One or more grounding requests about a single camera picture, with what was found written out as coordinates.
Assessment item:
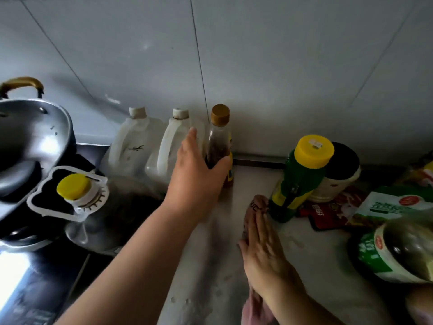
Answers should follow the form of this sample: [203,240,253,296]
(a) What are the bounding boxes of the pink cloth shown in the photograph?
[240,194,282,325]

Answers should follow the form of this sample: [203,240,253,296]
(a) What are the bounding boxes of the dark bottle with green label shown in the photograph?
[348,213,433,285]

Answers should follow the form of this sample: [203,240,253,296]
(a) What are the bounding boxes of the yellow and red packet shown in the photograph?
[397,155,433,190]

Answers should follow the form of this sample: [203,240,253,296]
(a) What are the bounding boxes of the silver wok with brass handle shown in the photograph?
[0,76,77,222]

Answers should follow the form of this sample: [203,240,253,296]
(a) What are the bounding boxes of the black stove top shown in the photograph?
[0,143,114,325]

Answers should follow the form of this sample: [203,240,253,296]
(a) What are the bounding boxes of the white tub with black lid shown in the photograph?
[307,142,362,204]

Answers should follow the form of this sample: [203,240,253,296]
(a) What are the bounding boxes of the person's right hand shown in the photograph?
[238,210,306,300]

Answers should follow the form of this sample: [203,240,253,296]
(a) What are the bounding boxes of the green and white packet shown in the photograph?
[351,185,433,228]

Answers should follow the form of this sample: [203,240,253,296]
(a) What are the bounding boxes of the red seasoning packet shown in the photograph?
[298,185,369,231]

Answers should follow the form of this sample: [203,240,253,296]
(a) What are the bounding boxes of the green bottle with yellow cap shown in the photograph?
[268,134,335,223]

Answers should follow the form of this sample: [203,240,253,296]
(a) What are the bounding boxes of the person's right forearm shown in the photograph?
[263,283,346,325]

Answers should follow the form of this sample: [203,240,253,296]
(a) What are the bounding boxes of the person's left hand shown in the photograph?
[162,127,232,222]

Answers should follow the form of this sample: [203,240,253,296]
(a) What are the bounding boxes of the brown-capped dark sauce bottle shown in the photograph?
[205,104,235,188]

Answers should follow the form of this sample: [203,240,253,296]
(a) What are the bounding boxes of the person's left forearm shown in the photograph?
[55,203,201,325]

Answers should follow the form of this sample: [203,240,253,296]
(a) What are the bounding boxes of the translucent white plastic jug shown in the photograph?
[145,108,207,194]
[99,106,167,181]

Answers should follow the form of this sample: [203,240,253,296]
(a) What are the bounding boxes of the yellow-capped oil jug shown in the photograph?
[26,165,166,255]

